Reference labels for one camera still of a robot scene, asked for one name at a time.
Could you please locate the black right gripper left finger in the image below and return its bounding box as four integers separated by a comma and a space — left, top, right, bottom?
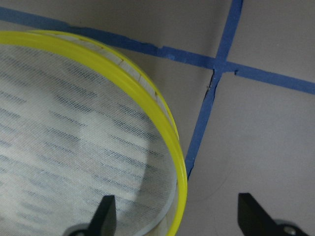
83, 195, 116, 236

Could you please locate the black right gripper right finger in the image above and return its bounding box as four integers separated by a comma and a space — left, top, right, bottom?
238, 193, 303, 236

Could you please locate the yellow steamer basket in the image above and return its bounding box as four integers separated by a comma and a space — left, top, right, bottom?
0, 30, 188, 236

